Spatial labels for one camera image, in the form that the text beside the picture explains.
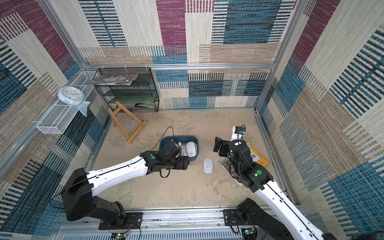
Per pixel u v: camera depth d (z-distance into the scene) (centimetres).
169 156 62
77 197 41
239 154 50
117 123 93
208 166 89
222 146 63
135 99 100
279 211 43
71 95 75
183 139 97
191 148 92
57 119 72
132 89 109
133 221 73
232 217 74
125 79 88
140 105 111
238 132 60
